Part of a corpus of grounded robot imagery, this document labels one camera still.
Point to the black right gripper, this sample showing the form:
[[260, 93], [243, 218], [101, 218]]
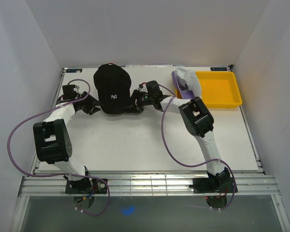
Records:
[[136, 109]]

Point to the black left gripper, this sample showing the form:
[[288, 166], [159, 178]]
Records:
[[92, 103]]

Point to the black baseball cap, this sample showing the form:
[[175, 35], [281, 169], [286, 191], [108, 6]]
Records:
[[113, 86]]

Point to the purple baseball cap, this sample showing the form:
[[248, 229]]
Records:
[[182, 91]]

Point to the white baseball cap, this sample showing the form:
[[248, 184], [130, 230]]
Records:
[[189, 79]]

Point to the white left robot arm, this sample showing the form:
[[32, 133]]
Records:
[[52, 141]]

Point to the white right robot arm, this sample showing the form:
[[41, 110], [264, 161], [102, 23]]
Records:
[[198, 122]]

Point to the yellow plastic bin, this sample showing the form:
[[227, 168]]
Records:
[[219, 89]]

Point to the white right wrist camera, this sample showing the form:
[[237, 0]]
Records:
[[141, 86]]

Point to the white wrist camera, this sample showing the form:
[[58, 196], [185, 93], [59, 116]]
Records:
[[141, 86], [75, 89]]

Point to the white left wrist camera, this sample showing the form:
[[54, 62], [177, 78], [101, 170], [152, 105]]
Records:
[[75, 89]]

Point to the aluminium mounting rail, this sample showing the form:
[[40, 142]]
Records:
[[151, 184]]

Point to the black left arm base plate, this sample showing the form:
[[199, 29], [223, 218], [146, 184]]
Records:
[[86, 186]]

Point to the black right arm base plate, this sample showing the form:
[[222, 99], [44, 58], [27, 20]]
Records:
[[206, 185]]

